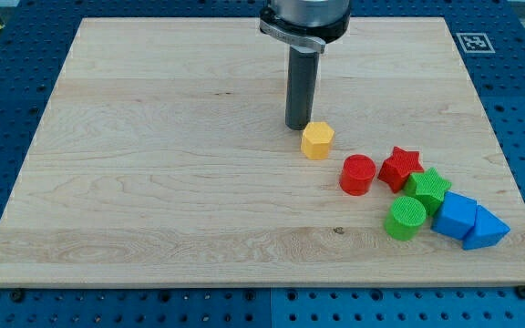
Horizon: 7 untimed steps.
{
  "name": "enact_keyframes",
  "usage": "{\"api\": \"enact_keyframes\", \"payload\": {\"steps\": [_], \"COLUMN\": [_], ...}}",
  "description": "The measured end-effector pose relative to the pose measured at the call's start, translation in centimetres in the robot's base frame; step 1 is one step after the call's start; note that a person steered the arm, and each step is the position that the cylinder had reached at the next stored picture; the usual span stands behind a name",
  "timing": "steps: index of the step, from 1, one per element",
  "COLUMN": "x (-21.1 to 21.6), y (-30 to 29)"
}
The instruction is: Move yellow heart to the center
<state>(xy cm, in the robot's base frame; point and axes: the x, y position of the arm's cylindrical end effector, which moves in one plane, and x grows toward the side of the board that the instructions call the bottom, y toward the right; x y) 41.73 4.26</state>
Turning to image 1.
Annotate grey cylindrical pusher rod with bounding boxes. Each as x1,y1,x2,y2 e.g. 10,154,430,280
285,46,319,130

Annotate yellow hexagon block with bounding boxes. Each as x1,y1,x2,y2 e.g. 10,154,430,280
301,121,335,160

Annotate red cylinder block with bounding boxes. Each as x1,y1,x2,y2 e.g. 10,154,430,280
339,154,376,196

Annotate red star block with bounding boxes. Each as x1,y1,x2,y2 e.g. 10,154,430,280
377,146,424,193

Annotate wooden board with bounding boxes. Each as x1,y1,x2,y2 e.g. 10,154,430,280
0,17,525,289

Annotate white fiducial marker tag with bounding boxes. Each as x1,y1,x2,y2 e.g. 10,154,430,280
456,32,495,54

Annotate green star block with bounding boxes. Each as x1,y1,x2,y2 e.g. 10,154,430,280
403,168,452,216

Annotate green cylinder block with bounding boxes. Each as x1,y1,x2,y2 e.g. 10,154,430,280
384,196,427,241

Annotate blue cube block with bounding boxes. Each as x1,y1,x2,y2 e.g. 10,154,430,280
431,191,478,240

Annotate blue triangle block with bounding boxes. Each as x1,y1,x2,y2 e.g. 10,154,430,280
462,205,510,251

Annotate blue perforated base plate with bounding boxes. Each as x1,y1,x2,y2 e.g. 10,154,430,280
0,0,525,327

